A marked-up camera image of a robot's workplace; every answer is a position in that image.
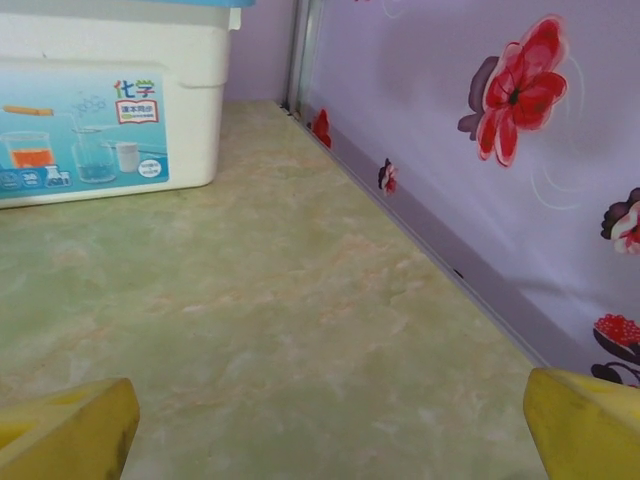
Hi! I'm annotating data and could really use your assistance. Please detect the aluminium frame post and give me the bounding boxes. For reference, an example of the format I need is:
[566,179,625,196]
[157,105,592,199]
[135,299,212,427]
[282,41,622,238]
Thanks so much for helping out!
[284,0,324,119]

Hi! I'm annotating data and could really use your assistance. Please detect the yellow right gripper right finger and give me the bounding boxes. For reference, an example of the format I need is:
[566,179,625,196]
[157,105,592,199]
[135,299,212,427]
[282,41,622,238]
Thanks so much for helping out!
[523,367,640,480]

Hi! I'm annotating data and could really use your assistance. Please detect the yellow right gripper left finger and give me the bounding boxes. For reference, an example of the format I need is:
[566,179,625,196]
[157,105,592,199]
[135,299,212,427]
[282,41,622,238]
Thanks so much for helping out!
[0,377,141,480]

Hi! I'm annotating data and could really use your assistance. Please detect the white storage box blue lid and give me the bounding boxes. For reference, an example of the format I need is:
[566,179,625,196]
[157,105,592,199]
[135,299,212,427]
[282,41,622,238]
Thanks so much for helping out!
[0,0,259,210]

